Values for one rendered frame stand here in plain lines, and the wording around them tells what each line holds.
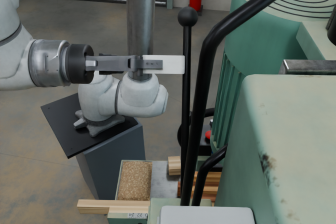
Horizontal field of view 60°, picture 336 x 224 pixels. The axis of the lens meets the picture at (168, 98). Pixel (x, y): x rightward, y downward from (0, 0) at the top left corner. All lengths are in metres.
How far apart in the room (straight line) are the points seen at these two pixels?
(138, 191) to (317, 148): 0.69
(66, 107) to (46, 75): 0.99
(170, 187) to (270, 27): 0.62
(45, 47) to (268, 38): 0.38
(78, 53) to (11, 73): 0.12
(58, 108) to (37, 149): 0.76
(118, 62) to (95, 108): 0.84
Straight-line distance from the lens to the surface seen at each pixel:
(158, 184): 0.88
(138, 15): 1.05
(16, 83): 0.59
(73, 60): 0.55
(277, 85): 0.23
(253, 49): 0.37
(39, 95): 2.68
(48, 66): 0.56
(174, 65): 0.48
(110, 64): 0.48
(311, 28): 0.31
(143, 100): 1.22
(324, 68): 0.26
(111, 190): 1.68
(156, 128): 2.20
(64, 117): 1.50
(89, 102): 1.28
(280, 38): 0.35
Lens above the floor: 1.66
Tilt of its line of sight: 43 degrees down
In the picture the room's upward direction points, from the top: straight up
